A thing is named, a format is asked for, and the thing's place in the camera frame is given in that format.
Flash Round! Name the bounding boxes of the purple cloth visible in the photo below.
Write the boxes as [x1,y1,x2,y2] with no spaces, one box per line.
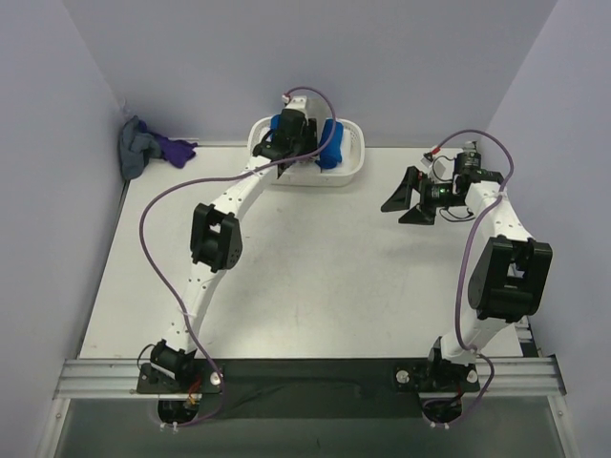
[155,135,199,169]

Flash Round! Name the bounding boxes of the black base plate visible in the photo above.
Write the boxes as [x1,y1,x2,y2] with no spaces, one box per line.
[136,360,221,395]
[394,359,480,393]

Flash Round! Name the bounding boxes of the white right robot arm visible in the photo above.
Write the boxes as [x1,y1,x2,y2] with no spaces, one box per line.
[381,149,553,391]

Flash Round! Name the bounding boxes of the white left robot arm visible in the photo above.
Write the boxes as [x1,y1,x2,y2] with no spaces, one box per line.
[138,109,327,393]

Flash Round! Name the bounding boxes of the white plastic basket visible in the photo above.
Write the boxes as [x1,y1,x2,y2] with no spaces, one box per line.
[273,119,365,187]

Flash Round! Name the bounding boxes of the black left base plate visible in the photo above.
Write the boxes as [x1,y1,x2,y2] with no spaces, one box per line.
[136,360,221,395]

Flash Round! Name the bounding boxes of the blue grey cloth pile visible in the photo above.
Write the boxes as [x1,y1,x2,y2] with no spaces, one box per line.
[117,115,162,181]

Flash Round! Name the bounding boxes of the aluminium right side rail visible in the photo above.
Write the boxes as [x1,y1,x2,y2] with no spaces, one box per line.
[514,317,543,358]

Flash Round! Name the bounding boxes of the left blue rolled towel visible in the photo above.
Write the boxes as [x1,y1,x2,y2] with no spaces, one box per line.
[268,114,281,140]

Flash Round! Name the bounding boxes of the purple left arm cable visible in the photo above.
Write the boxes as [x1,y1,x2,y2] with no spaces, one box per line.
[137,86,339,427]

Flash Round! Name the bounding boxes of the blue rolled towel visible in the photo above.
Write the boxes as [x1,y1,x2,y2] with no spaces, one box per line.
[315,118,344,170]
[268,114,281,140]

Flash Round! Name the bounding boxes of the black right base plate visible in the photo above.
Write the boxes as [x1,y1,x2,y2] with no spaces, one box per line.
[394,359,480,393]

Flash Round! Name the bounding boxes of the right blue rolled towel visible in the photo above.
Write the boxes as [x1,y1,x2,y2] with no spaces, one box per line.
[315,118,344,170]

